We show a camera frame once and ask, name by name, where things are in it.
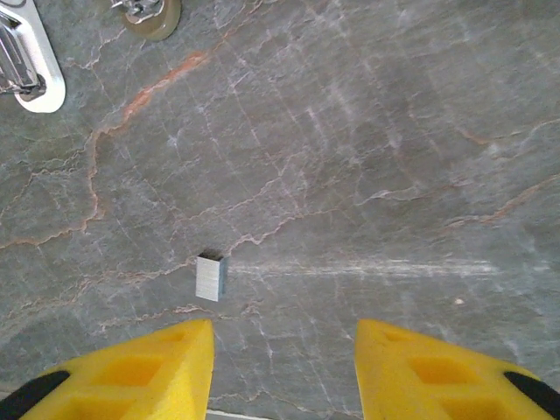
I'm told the grey staple strip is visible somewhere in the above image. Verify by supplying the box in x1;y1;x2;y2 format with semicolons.
194;248;229;303

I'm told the beige mini stapler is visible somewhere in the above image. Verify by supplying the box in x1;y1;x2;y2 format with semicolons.
108;0;183;43

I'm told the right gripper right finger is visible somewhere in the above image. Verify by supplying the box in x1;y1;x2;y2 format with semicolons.
353;318;560;420

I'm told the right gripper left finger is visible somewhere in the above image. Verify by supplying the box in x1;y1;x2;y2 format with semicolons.
0;318;216;420

